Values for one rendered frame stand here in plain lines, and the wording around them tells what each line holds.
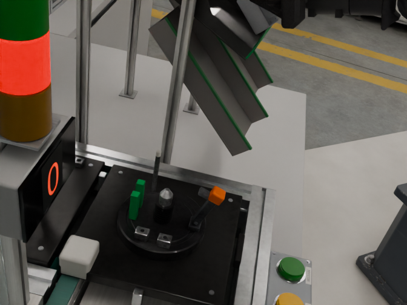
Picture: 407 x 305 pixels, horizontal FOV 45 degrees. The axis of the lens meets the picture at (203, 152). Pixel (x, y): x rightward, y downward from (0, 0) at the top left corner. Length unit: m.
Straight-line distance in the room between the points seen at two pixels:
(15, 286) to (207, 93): 0.45
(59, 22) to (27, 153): 1.18
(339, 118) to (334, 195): 2.05
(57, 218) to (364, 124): 2.60
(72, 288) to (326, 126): 2.46
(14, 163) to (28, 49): 0.11
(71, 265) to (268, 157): 0.60
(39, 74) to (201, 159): 0.72
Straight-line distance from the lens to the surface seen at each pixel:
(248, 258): 0.80
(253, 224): 0.85
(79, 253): 0.73
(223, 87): 0.99
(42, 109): 0.46
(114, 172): 0.88
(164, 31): 0.86
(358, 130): 3.12
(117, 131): 1.16
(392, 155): 1.35
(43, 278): 0.74
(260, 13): 0.82
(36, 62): 0.43
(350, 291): 0.96
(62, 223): 0.79
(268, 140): 1.23
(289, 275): 0.78
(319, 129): 2.99
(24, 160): 0.48
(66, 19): 1.67
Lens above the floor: 1.55
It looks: 37 degrees down
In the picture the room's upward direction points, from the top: 12 degrees clockwise
